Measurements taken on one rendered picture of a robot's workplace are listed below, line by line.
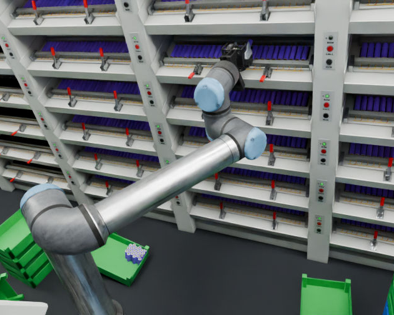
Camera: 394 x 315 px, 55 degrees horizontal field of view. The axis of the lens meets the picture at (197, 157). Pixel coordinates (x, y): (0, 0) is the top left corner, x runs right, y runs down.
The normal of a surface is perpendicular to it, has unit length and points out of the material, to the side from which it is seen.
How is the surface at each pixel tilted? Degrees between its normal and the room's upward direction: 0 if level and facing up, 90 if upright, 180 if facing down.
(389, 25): 110
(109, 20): 20
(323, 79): 90
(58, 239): 59
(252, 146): 90
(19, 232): 0
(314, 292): 0
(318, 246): 90
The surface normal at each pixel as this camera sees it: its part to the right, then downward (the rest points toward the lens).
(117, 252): 0.12, -0.71
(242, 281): -0.15, -0.78
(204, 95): -0.41, 0.54
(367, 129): -0.28, -0.52
